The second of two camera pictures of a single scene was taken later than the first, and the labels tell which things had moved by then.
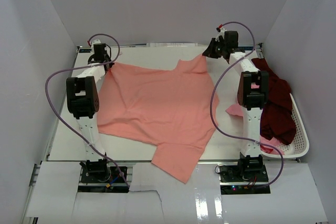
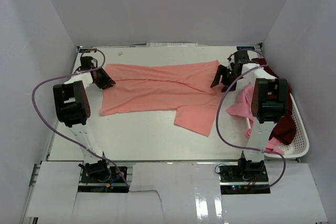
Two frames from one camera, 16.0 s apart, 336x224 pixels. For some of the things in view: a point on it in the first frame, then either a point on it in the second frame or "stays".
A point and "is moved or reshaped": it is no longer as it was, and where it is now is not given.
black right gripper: (210, 52) -> (221, 70)
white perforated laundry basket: (301, 144) stays
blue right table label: (245, 48) stays
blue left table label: (85, 50) stays
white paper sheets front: (155, 196) stays
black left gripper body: (108, 59) -> (102, 80)
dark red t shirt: (278, 119) stays
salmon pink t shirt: (175, 109) is moved or reshaped
